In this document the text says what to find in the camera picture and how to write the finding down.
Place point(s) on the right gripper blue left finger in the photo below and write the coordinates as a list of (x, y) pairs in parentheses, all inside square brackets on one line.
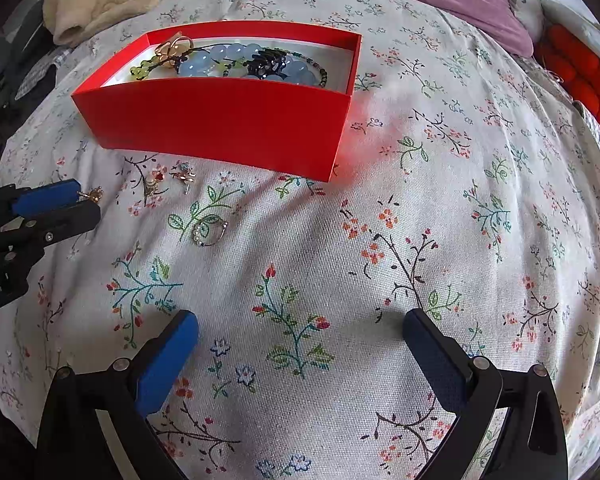
[(150, 375)]

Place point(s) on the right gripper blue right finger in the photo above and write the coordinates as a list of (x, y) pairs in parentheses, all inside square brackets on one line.
[(467, 387)]

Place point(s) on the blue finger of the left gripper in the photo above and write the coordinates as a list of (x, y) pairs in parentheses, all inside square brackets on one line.
[(59, 224), (47, 198)]

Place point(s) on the gold bangle rings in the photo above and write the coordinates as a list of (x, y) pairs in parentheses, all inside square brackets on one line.
[(172, 47)]

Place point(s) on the black hair claw clip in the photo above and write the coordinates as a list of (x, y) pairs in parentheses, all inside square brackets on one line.
[(267, 63)]

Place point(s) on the red gem gold earring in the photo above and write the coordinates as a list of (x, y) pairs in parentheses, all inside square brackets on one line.
[(154, 181)]

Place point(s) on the crystal gold earring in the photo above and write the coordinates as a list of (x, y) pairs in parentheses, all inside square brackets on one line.
[(185, 174)]

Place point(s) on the floral white bedsheet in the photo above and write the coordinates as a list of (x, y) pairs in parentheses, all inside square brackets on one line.
[(467, 185)]

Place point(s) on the red cardboard box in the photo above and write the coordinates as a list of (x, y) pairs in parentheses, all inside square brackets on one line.
[(277, 126)]

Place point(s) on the orange knotted cushion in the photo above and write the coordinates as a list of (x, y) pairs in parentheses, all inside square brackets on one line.
[(574, 63)]

